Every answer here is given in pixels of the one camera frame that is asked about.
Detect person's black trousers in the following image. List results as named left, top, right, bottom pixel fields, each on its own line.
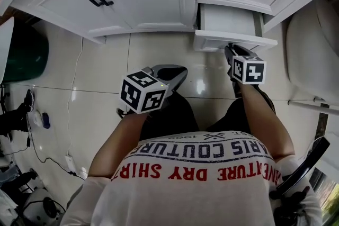
left=139, top=84, right=278, bottom=142

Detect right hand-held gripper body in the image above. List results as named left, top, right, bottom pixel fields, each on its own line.
left=224, top=43, right=267, bottom=98

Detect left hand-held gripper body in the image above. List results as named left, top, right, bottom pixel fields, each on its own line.
left=117, top=64, right=188, bottom=117

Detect white power strip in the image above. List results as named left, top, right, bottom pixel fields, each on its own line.
left=65, top=155, right=77, bottom=174

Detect black cable with adapter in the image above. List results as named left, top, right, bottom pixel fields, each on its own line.
left=25, top=124, right=88, bottom=180

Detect black strap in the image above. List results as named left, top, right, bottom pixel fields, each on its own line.
left=275, top=137, right=331, bottom=195

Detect dark blue floor object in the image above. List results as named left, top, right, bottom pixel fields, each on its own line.
left=41, top=113, right=51, bottom=129

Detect person's left forearm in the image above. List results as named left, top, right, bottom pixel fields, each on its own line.
left=88, top=111, right=150, bottom=180

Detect person's right forearm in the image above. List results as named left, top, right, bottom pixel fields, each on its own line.
left=238, top=83, right=296, bottom=162

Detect white printed t-shirt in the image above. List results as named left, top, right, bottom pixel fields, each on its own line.
left=59, top=130, right=324, bottom=226

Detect white rounded fixture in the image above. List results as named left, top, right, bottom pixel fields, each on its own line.
left=285, top=0, right=339, bottom=104

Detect white vanity cabinet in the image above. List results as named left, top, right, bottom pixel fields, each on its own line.
left=0, top=0, right=339, bottom=46

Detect black clip device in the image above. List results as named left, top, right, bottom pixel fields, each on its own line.
left=269, top=185, right=323, bottom=226

